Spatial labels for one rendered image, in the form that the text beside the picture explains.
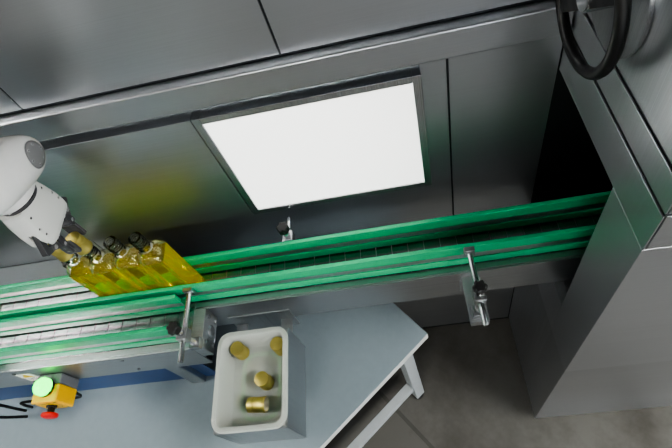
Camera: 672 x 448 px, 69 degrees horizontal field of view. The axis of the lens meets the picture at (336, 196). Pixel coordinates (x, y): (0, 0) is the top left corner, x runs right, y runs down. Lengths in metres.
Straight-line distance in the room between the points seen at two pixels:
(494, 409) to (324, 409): 0.90
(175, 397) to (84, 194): 0.66
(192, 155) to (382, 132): 0.39
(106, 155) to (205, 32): 0.36
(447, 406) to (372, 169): 1.27
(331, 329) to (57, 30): 1.00
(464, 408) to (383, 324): 0.78
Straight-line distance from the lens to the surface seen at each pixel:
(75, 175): 1.17
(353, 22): 0.84
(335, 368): 1.42
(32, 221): 1.04
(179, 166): 1.08
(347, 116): 0.94
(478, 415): 2.13
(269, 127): 0.96
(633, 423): 2.21
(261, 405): 1.22
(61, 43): 0.95
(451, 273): 1.15
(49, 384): 1.48
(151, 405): 1.61
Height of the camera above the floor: 2.10
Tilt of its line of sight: 54 degrees down
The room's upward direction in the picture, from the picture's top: 21 degrees counter-clockwise
